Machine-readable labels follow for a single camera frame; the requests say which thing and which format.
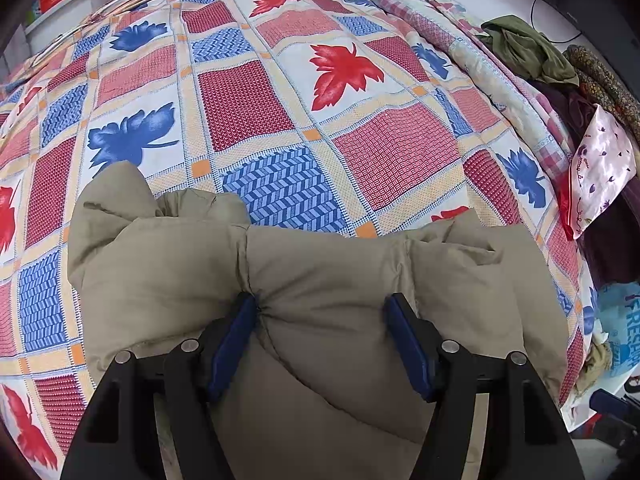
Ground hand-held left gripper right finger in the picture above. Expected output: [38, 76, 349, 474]
[383, 292, 586, 480]

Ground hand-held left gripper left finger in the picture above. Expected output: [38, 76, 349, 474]
[60, 292, 259, 480]

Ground khaki puffer jacket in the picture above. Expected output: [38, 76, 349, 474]
[67, 162, 571, 480]

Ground tan cloth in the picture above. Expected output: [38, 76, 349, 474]
[575, 342, 614, 396]

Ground blue plastic bag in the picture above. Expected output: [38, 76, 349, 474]
[592, 280, 640, 376]

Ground black object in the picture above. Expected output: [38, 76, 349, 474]
[587, 387, 640, 456]

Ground maroon garment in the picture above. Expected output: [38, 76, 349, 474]
[530, 77, 640, 291]

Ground leaf-print checked bed sheet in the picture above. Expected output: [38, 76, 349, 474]
[0, 0, 598, 473]

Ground pink satin pillow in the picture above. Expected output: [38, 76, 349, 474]
[557, 104, 638, 241]

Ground olive green garment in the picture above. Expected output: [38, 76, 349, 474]
[477, 15, 581, 88]

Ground pink patchwork quilt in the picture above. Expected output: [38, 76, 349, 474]
[320, 0, 576, 181]

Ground brown patterned garment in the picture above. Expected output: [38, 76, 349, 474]
[565, 44, 640, 136]

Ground grey curtain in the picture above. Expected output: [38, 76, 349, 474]
[0, 22, 31, 86]

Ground white shelf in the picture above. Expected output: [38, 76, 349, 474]
[22, 0, 93, 43]

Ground black cable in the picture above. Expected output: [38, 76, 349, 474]
[529, 0, 584, 46]

